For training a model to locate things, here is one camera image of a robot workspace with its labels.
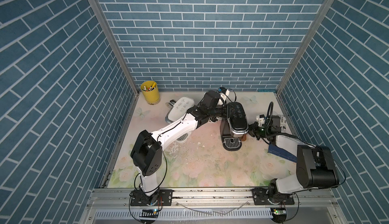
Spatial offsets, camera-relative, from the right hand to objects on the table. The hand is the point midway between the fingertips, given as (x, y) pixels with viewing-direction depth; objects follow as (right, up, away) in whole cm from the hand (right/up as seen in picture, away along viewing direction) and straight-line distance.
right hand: (244, 127), depth 91 cm
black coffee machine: (-10, +3, -16) cm, 19 cm away
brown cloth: (-2, -5, -4) cm, 7 cm away
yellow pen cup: (-61, +23, +11) cm, 66 cm away
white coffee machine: (-39, +12, -10) cm, 42 cm away
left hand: (-7, +10, -14) cm, 19 cm away
